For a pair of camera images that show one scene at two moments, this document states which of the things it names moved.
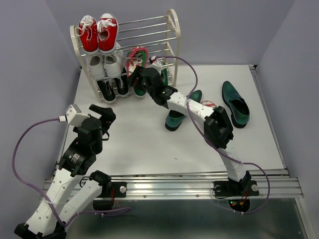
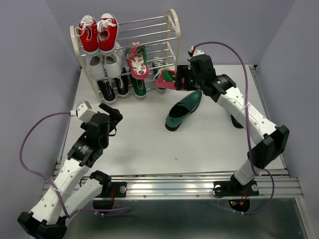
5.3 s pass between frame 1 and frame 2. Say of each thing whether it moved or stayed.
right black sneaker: stayed
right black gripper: moved
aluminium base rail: stayed
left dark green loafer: stayed
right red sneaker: stayed
